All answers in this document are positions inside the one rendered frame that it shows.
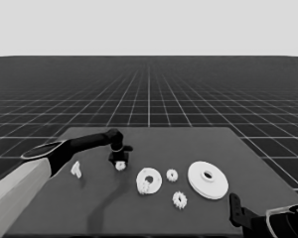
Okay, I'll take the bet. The small white T-shaped piece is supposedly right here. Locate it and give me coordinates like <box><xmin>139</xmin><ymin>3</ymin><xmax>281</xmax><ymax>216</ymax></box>
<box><xmin>70</xmin><ymin>160</ymin><xmax>83</xmax><ymax>179</ymax></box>

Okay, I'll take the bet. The large thick white disc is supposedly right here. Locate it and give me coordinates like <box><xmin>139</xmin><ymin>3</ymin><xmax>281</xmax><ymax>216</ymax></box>
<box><xmin>187</xmin><ymin>161</ymin><xmax>229</xmax><ymax>200</ymax></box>

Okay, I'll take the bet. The larger white gear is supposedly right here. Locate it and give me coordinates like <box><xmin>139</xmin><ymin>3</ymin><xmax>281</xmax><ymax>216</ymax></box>
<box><xmin>172</xmin><ymin>190</ymin><xmax>189</xmax><ymax>210</ymax></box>

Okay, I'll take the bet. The white round carrier with pins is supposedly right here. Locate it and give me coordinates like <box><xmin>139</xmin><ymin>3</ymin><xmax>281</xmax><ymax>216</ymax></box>
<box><xmin>135</xmin><ymin>167</ymin><xmax>163</xmax><ymax>195</ymax></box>

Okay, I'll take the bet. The small white gear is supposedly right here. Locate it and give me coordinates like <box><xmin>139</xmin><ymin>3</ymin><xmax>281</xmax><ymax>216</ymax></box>
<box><xmin>114</xmin><ymin>161</ymin><xmax>127</xmax><ymax>173</ymax></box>
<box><xmin>137</xmin><ymin>179</ymin><xmax>151</xmax><ymax>196</ymax></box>
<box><xmin>166</xmin><ymin>169</ymin><xmax>179</xmax><ymax>182</ymax></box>

